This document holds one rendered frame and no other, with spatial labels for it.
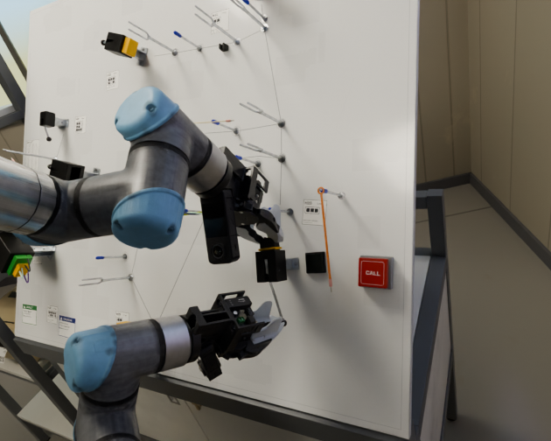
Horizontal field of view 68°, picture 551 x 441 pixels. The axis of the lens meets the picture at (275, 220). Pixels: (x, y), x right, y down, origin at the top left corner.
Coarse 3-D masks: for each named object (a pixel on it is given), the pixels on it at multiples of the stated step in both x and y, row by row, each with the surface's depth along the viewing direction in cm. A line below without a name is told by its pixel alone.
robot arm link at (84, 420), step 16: (80, 400) 53; (128, 400) 54; (80, 416) 53; (96, 416) 52; (112, 416) 52; (128, 416) 53; (80, 432) 51; (96, 432) 50; (112, 432) 50; (128, 432) 51
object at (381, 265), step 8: (360, 264) 70; (368, 264) 70; (376, 264) 69; (384, 264) 68; (360, 272) 70; (368, 272) 70; (376, 272) 69; (384, 272) 68; (360, 280) 70; (368, 280) 69; (376, 280) 69; (384, 280) 68; (384, 288) 68
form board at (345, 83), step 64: (64, 0) 120; (128, 0) 106; (192, 0) 96; (256, 0) 87; (320, 0) 80; (384, 0) 74; (64, 64) 118; (128, 64) 105; (192, 64) 95; (256, 64) 86; (320, 64) 79; (384, 64) 73; (64, 128) 117; (256, 128) 86; (320, 128) 79; (384, 128) 73; (192, 192) 93; (384, 192) 72; (64, 256) 115; (128, 256) 103; (192, 256) 93; (320, 320) 77; (384, 320) 71; (256, 384) 83; (320, 384) 77; (384, 384) 71
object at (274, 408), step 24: (144, 384) 101; (168, 384) 95; (192, 384) 91; (216, 408) 91; (240, 408) 86; (264, 408) 82; (288, 408) 80; (312, 432) 79; (336, 432) 75; (360, 432) 72
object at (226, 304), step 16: (224, 304) 63; (240, 304) 65; (192, 320) 60; (208, 320) 61; (224, 320) 60; (240, 320) 62; (256, 320) 65; (192, 336) 58; (208, 336) 62; (224, 336) 63; (240, 336) 62; (192, 352) 58; (224, 352) 63; (240, 352) 65
